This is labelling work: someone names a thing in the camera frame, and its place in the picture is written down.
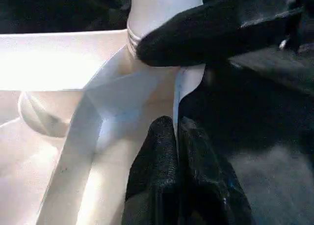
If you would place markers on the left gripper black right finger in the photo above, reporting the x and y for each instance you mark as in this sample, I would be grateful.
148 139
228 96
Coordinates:
203 176

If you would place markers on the black plastic mat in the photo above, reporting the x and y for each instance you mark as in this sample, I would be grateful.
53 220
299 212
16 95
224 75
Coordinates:
257 149

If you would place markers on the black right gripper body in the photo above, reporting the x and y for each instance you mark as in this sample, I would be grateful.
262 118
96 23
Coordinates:
301 18

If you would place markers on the white plastic table leg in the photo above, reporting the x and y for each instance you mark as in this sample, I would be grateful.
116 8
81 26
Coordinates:
152 8

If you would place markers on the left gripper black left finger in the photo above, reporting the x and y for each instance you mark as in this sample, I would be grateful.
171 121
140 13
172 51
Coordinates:
154 166

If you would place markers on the white plastic table top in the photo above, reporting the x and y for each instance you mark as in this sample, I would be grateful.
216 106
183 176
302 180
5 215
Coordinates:
49 63

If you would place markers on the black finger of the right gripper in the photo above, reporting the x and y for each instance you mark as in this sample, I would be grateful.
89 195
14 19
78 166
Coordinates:
196 38

